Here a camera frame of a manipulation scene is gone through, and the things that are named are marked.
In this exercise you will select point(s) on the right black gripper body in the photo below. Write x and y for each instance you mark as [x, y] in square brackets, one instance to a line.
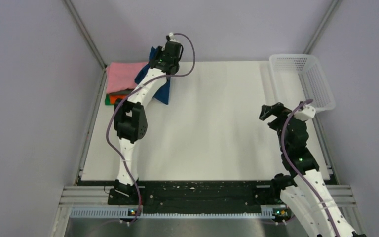
[279, 132]

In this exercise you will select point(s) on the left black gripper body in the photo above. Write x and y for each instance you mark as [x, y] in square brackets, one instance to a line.
[158, 55]

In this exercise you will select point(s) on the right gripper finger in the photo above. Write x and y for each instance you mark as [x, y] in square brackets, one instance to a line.
[268, 110]
[279, 120]

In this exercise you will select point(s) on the dark blue t shirt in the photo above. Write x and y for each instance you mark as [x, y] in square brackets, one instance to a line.
[163, 93]

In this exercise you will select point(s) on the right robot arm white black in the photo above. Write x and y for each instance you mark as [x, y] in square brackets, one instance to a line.
[304, 190]

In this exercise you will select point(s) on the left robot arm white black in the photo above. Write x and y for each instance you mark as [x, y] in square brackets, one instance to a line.
[129, 119]

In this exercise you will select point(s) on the white plastic basket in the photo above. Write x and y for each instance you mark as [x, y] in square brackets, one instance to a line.
[296, 77]

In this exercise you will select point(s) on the pink folded t shirt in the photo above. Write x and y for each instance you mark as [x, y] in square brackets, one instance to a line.
[121, 76]

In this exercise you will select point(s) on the grey folded t shirt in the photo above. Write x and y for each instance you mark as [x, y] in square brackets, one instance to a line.
[125, 92]

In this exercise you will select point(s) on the orange folded t shirt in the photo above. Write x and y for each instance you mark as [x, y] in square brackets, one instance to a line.
[119, 97]

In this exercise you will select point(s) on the green folded t shirt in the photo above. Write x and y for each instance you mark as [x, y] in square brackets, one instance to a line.
[107, 100]

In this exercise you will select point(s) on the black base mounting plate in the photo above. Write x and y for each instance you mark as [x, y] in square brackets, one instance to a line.
[197, 197]

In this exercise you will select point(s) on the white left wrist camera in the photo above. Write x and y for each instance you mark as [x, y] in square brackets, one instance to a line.
[171, 38]

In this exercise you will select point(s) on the white slotted cable duct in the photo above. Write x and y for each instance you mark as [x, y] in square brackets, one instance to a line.
[126, 213]

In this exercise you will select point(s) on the aluminium frame rail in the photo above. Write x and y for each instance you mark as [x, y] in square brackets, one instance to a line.
[98, 195]

